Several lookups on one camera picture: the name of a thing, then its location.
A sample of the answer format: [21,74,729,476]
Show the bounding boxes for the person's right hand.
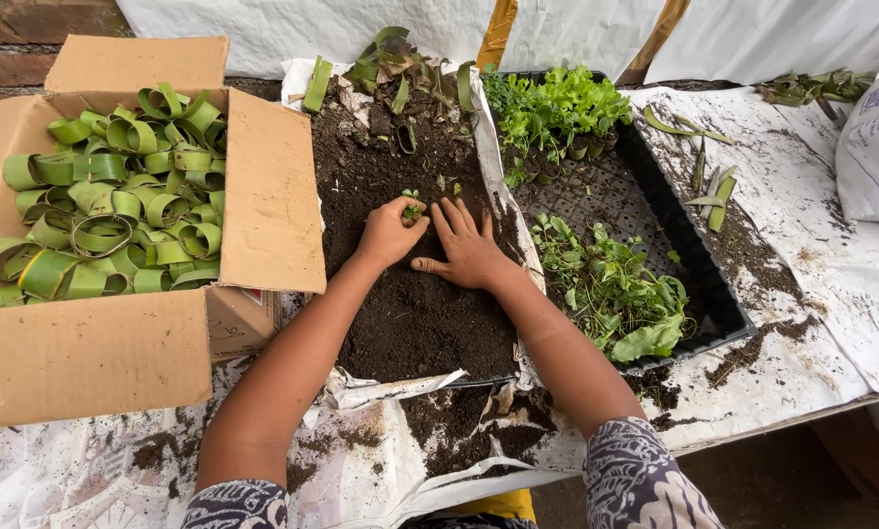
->
[410,197,518,292]

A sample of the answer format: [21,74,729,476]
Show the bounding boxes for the person's left hand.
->
[354,196,432,271]

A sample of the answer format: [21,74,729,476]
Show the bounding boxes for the heap of dark soil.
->
[312,88,523,383]

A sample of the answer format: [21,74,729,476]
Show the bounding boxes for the white soil sack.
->
[281,57,551,427]

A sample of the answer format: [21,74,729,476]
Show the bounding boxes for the heap of leaf scraps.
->
[342,25,479,119]

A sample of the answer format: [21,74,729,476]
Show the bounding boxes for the folded green leaf strip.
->
[302,55,335,114]

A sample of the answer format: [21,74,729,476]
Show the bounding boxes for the group of potted green seedlings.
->
[482,65,634,189]

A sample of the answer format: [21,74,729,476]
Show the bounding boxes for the white hanging tarp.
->
[115,0,879,86]

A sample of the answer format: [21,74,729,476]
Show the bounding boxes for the pile of loose uprooted seedlings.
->
[531,213,698,364]

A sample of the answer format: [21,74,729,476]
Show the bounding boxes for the black plastic seedling tray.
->
[484,70,758,377]

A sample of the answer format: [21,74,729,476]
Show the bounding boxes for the long curved leaf strip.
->
[642,104,736,145]

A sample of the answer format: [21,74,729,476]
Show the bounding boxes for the pile of green leaf rings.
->
[0,81,227,309]

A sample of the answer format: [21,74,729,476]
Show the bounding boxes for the narrow dark leaf strip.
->
[691,135,708,195]

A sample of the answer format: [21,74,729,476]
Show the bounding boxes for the yellow garment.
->
[445,488,537,525]

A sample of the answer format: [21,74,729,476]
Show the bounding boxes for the bunch of short leaf strips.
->
[684,165,739,234]

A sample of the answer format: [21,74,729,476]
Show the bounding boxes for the brown cardboard box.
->
[0,34,328,432]

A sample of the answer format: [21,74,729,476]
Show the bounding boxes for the person's left patterned sleeve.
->
[181,479,291,529]

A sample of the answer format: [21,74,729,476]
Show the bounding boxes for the person's patterned sleeve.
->
[181,479,291,529]
[584,416,725,529]

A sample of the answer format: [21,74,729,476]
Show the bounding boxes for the person's right patterned sleeve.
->
[584,416,725,529]

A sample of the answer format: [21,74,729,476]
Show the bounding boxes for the white plastic table cover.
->
[0,85,879,529]

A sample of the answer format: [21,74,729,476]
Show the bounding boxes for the heap of wilted leaf trimmings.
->
[753,68,879,122]

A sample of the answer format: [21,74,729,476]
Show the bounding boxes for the white printed fertilizer bag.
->
[835,71,879,225]

